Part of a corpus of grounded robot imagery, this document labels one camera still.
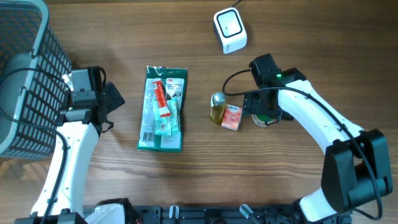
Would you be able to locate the green lid white jar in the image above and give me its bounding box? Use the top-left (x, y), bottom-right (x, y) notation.
top-left (252, 114), bottom-right (279, 128)

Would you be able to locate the red Kleenex tissue pack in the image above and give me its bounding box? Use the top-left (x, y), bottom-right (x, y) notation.
top-left (221, 105), bottom-right (243, 131)

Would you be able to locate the yellow liquid bottle silver cap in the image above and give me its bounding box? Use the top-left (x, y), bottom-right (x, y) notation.
top-left (210, 92), bottom-right (226, 124)

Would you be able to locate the green 3M product package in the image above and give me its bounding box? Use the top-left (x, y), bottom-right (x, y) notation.
top-left (137, 66), bottom-right (188, 152)

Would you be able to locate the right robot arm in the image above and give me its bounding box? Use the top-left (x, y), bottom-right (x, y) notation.
top-left (244, 54), bottom-right (393, 223)

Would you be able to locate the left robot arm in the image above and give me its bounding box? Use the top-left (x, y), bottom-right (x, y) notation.
top-left (15, 67), bottom-right (124, 223)

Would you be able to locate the white barcode scanner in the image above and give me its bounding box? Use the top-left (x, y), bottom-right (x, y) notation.
top-left (213, 7), bottom-right (248, 54)

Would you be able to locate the grey plastic mesh basket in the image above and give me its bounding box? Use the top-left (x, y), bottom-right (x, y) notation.
top-left (1, 1), bottom-right (72, 159)

